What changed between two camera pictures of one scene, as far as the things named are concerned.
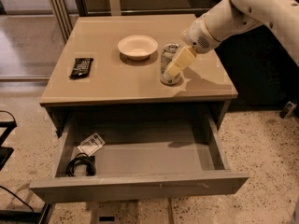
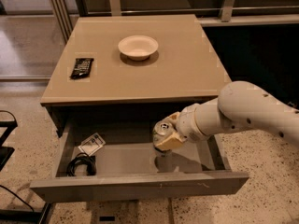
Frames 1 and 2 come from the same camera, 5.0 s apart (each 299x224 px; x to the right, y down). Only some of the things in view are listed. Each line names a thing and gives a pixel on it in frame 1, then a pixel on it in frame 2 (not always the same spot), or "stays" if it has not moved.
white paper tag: [91, 145] stays
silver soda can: [168, 54] → [163, 130]
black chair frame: [7, 151] stays
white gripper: [198, 37] → [188, 124]
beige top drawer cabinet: [92, 71] stays
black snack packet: [81, 68] stays
